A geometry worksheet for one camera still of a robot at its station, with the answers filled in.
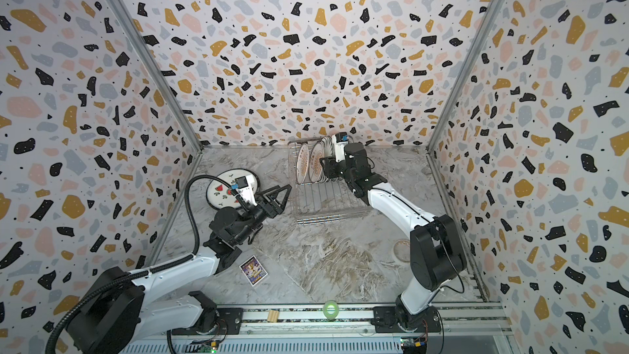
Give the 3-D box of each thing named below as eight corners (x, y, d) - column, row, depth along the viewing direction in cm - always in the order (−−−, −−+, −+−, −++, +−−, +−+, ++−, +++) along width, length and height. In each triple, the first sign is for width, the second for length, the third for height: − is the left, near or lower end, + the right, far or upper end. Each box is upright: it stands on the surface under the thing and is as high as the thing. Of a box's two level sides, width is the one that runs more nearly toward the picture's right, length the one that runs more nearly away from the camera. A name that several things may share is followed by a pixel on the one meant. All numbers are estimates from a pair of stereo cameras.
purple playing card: (252, 286, 82) (251, 284, 81) (240, 268, 86) (239, 266, 84) (268, 274, 85) (266, 272, 83) (256, 257, 89) (254, 254, 87)
